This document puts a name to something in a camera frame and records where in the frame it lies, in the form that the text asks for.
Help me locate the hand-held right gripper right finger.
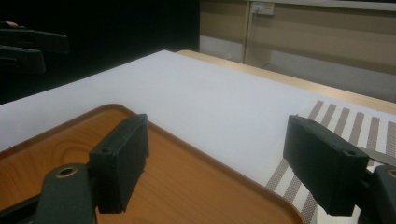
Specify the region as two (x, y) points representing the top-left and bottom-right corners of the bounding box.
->
(282, 114), (371, 217)

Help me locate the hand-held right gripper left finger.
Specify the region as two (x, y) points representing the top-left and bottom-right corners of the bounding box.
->
(89, 113), (150, 215)

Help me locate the striped placemat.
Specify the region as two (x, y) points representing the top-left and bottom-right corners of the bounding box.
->
(264, 99), (396, 224)

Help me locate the brown wooden tray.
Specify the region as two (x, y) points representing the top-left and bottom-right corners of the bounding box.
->
(0, 103), (306, 224)

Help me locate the white table cover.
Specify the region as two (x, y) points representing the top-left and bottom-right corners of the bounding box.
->
(0, 49), (396, 187)

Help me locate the white wall socket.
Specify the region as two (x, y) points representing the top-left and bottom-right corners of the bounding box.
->
(250, 1), (276, 17)

